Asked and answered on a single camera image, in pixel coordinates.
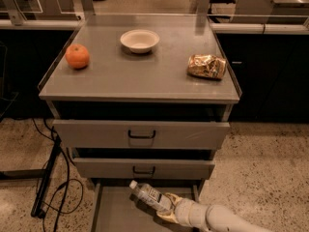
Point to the gold crumpled chip bag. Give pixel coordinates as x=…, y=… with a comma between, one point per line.
x=207, y=66

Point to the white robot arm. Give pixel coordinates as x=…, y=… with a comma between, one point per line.
x=222, y=219

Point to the orange fruit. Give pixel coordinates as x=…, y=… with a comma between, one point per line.
x=77, y=56

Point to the grey top drawer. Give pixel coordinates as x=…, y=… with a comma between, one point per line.
x=141, y=134

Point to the black table leg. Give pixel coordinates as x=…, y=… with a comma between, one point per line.
x=41, y=174

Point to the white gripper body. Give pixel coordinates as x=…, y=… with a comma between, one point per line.
x=182, y=211

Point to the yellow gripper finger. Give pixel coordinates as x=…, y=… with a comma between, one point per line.
x=168, y=216
x=175, y=199

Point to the grey drawer cabinet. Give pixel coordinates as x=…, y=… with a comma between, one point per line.
x=119, y=85

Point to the grey bottom drawer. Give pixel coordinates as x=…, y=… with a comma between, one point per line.
x=116, y=209

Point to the clear blue-label plastic bottle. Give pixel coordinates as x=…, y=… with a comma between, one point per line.
x=151, y=196

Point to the grey middle drawer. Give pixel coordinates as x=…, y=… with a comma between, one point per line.
x=170, y=169

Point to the white paper bowl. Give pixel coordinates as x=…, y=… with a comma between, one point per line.
x=140, y=41

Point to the grey drawer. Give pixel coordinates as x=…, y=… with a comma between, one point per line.
x=170, y=169
x=116, y=209
x=141, y=134

